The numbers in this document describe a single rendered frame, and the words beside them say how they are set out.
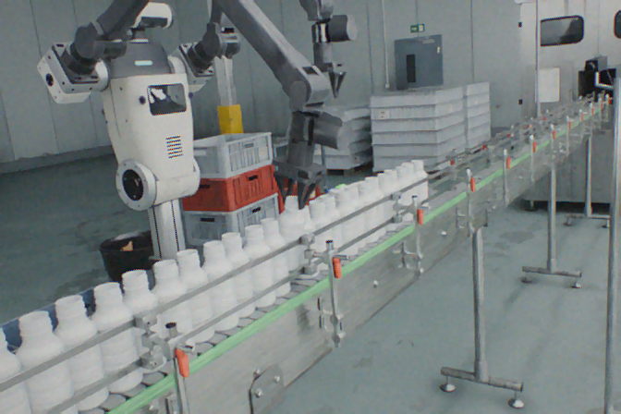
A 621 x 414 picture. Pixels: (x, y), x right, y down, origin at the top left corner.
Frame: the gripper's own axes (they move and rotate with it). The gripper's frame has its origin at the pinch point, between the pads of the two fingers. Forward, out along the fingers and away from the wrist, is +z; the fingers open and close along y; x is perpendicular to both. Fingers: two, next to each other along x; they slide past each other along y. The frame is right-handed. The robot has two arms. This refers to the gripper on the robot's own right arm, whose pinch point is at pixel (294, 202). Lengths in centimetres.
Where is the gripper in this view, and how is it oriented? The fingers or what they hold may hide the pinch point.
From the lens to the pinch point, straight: 123.4
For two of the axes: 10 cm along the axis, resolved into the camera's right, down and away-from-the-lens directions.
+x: 5.4, -2.3, 8.1
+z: -1.4, 9.2, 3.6
